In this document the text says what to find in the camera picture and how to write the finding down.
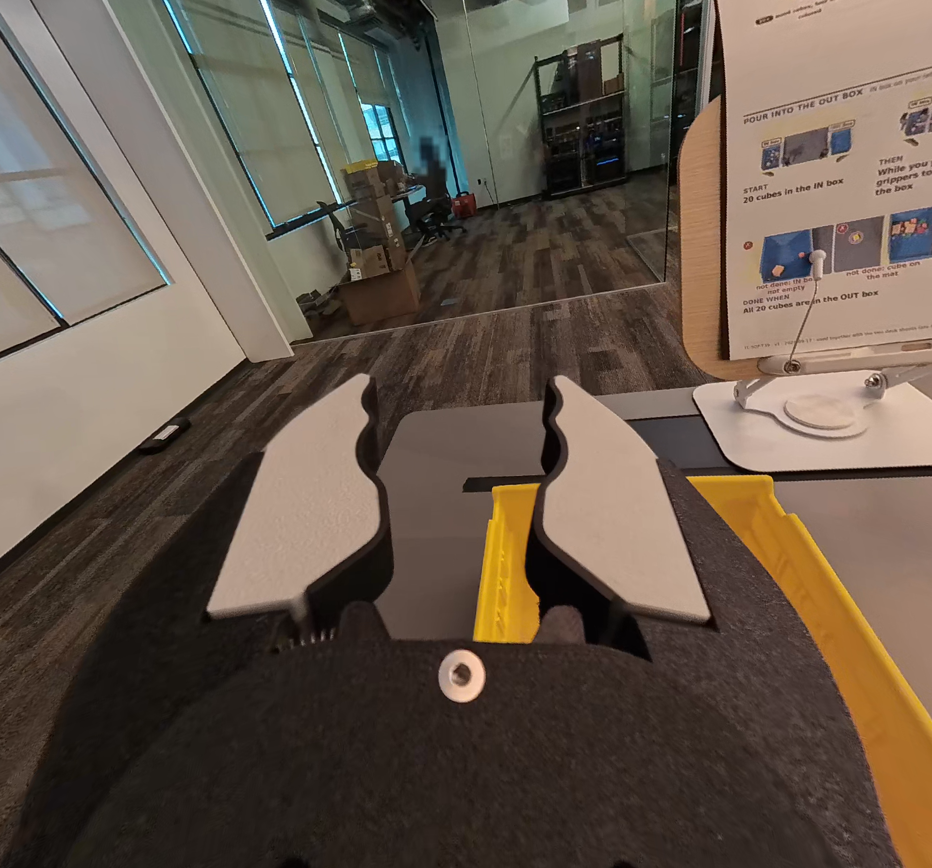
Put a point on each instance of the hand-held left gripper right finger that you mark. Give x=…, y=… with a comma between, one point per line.
x=619, y=519

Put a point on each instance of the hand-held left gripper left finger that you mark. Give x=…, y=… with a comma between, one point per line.
x=298, y=519

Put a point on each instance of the yellow plastic box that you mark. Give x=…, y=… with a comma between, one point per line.
x=815, y=591

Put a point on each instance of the small dark floor object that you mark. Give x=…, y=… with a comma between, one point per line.
x=166, y=436

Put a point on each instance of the white board stand base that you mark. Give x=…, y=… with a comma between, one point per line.
x=801, y=438

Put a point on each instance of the stack of cardboard boxes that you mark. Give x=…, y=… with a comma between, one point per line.
x=378, y=293

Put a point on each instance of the black office chair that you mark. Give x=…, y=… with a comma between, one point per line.
x=433, y=217

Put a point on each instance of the red floor device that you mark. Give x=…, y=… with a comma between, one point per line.
x=464, y=203

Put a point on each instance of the black metal shelving rack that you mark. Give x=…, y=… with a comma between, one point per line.
x=582, y=155

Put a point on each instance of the wooden instruction board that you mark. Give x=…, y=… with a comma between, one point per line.
x=801, y=155

